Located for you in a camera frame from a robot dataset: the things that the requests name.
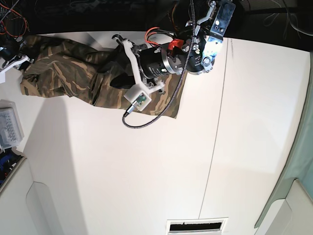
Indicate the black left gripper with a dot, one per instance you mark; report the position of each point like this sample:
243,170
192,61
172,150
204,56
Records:
148,64

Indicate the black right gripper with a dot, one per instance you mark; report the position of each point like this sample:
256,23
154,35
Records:
12,57

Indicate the camouflage t-shirt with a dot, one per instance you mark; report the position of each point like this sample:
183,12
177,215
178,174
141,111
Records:
66,67

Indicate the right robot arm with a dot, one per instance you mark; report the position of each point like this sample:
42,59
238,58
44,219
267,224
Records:
13,29

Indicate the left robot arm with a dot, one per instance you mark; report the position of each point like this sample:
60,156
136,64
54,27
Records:
192,49

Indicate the clear plastic parts box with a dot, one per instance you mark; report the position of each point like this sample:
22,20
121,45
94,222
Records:
11,133

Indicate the blue items in bin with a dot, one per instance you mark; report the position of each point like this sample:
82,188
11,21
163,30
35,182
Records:
8,160

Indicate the white slotted vent plate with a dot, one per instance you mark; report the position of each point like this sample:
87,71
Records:
213,226

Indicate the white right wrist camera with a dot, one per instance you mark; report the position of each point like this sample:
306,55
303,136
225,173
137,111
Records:
2,77

